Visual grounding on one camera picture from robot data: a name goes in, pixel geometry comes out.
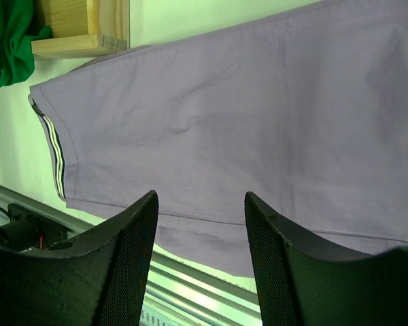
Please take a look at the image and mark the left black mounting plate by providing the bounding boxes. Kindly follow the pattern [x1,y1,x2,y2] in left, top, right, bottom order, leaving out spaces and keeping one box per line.
[0,203,68,252]

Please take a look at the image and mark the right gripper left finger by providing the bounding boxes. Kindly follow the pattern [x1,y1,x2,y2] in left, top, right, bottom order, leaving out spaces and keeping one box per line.
[0,191,158,325]

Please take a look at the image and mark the green t-shirt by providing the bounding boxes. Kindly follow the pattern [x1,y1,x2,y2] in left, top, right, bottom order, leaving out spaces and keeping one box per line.
[0,0,52,88]

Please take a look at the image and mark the wooden clothes rack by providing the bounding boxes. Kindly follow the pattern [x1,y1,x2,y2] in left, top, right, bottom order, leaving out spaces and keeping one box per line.
[32,0,130,60]

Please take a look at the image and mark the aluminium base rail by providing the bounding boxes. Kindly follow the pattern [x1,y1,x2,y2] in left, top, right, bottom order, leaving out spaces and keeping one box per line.
[0,186,262,325]

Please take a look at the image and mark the purple trousers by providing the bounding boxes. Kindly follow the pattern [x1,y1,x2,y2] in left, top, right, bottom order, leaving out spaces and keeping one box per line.
[29,1,408,277]

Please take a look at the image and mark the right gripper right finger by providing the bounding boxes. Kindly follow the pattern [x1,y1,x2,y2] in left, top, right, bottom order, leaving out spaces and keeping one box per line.
[244,192,408,325]

